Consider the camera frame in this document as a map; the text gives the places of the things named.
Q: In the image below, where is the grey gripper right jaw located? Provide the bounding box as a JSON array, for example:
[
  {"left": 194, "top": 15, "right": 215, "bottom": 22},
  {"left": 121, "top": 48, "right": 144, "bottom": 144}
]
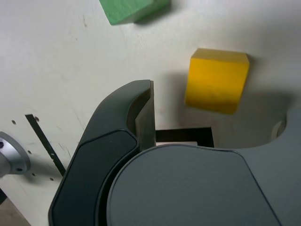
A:
[{"left": 107, "top": 107, "right": 301, "bottom": 226}]

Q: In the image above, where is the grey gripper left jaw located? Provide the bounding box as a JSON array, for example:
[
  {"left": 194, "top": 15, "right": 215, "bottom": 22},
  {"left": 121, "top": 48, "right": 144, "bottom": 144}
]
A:
[{"left": 48, "top": 79, "right": 156, "bottom": 226}]

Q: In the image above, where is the black tape strip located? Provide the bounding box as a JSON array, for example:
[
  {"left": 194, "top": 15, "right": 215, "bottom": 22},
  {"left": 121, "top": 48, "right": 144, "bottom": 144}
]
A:
[{"left": 24, "top": 114, "right": 66, "bottom": 177}]

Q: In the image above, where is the green cube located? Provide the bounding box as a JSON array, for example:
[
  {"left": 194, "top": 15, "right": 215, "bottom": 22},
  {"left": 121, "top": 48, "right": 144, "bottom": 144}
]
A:
[{"left": 98, "top": 0, "right": 171, "bottom": 25}]

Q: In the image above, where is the yellow cube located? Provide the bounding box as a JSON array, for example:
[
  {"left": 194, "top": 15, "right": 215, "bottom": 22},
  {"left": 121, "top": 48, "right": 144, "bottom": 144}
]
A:
[{"left": 184, "top": 48, "right": 250, "bottom": 115}]

